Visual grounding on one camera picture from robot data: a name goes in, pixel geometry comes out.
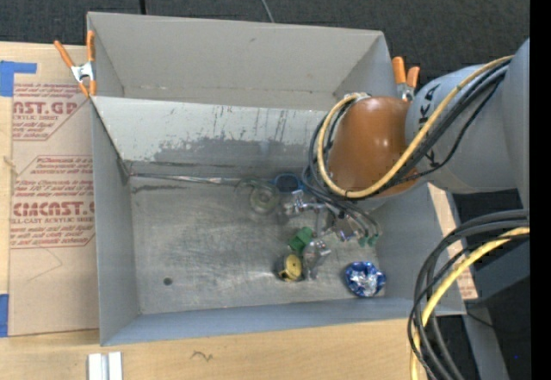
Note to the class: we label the green toy block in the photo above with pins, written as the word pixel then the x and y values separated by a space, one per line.
pixel 300 238

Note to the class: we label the grey metal bin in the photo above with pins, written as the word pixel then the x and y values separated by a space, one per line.
pixel 206 240

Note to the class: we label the blue and silver crumpled wrapper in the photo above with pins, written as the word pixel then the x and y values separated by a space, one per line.
pixel 364 279

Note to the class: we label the brown cardboard board, red print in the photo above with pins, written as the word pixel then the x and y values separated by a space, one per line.
pixel 51 197

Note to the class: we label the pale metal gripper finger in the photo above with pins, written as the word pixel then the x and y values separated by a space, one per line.
pixel 317 250
pixel 297 201

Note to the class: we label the yellow round toy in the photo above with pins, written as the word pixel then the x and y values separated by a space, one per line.
pixel 291 267

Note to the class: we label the blue round cup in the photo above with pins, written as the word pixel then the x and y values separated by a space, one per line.
pixel 286 182

